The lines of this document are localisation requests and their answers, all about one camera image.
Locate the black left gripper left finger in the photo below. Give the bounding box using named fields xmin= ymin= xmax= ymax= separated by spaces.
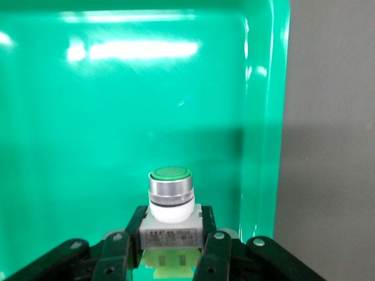
xmin=4 ymin=205 xmax=148 ymax=281

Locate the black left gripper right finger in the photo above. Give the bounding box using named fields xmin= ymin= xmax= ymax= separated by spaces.
xmin=193 ymin=205 xmax=328 ymax=281

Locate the green button with green block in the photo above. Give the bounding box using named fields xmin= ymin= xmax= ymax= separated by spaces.
xmin=139 ymin=166 xmax=203 ymax=277

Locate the green plastic tray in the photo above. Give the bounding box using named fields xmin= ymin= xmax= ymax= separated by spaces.
xmin=0 ymin=0 xmax=291 ymax=281

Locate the dark grey table cloth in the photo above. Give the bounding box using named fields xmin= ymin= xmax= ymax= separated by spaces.
xmin=272 ymin=0 xmax=375 ymax=281

